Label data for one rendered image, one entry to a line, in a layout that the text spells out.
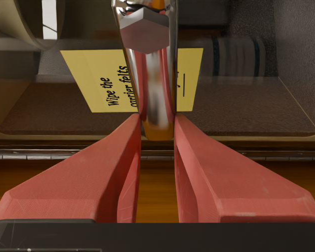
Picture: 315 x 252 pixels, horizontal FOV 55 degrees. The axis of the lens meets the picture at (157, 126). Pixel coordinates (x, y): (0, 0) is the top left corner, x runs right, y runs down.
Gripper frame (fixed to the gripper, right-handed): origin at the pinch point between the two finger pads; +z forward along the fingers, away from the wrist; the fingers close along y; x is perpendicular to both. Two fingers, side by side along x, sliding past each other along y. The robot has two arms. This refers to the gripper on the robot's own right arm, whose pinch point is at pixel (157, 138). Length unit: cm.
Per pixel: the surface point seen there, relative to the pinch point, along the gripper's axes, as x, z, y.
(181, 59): -0.8, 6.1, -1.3
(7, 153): 13.7, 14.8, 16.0
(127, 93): 2.5, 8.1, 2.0
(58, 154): 13.9, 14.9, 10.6
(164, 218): 20.1, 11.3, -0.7
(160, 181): 20.2, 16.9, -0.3
